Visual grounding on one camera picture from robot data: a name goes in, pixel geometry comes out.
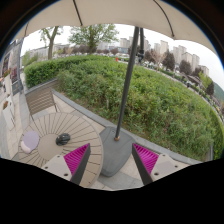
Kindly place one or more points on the lilac round mouse pad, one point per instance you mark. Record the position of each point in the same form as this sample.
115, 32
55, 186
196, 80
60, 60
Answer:
29, 141

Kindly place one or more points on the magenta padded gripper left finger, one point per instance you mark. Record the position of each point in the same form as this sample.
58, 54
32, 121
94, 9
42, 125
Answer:
70, 167

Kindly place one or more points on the round slatted patio table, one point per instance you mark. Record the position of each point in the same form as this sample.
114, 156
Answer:
81, 132

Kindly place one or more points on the grey umbrella base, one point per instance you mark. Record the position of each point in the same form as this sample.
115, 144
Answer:
116, 152

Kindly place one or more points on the white planter box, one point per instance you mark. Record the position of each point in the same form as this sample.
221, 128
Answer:
8, 114

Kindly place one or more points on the black computer mouse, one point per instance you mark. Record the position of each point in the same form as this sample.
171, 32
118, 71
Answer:
62, 139

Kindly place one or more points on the beige patio umbrella canopy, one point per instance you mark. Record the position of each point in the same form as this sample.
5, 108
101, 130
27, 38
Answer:
155, 15

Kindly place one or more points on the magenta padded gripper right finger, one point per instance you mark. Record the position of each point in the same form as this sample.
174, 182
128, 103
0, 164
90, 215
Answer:
152, 166

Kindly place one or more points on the dark umbrella pole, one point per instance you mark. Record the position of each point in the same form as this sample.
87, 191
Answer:
127, 82

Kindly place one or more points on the brown slatted patio chair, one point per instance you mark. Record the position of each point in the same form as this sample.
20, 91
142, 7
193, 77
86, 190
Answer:
40, 99

